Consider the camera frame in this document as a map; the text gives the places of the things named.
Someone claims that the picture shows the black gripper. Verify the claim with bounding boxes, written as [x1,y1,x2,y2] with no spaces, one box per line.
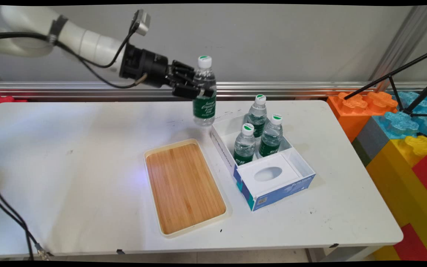
[120,44,214,100]

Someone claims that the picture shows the green label water bottle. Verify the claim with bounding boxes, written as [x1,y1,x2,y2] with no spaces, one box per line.
[259,114,284,158]
[234,123,256,165]
[247,94,268,138]
[192,56,217,126]

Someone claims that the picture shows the bamboo tray with cream rim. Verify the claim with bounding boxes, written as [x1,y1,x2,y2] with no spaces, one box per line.
[144,139,229,238]

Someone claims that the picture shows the white and blue cardboard box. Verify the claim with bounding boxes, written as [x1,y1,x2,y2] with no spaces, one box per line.
[211,113,316,212]

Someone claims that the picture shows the orange foam building block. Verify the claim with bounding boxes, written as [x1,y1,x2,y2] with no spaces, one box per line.
[327,91,398,142]

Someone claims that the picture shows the red foam building block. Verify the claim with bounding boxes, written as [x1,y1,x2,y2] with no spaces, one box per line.
[0,96,27,113]

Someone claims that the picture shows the black tripod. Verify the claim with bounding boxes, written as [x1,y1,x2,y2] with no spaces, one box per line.
[343,46,427,117]

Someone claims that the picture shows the light blue block grey side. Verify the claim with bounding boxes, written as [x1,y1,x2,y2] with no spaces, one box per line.
[351,111,427,167]

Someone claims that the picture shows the colourful giant building blocks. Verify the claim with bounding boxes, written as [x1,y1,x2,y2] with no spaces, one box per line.
[365,135,427,261]

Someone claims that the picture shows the light blue foam block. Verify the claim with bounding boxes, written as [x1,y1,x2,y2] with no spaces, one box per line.
[393,90,427,113]

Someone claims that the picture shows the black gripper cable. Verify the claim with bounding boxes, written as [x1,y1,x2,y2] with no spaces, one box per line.
[0,32,148,89]

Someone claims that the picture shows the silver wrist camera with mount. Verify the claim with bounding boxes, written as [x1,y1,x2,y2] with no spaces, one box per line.
[130,9,151,36]

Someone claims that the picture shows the black camera cable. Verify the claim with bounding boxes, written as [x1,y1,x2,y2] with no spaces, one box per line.
[52,24,140,69]

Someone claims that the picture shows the aluminium rail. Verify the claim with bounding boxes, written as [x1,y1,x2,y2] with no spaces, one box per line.
[0,82,427,99]

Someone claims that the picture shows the black cable strap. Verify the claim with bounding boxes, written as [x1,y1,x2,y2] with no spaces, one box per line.
[48,15,69,44]

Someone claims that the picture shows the black cable with metal connector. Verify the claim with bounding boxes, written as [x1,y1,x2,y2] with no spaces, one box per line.
[0,182,51,259]

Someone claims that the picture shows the aluminium post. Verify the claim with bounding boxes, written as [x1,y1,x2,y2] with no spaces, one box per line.
[369,6,427,91]

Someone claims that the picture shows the plain black cable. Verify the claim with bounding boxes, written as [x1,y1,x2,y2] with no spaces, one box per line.
[0,193,35,261]

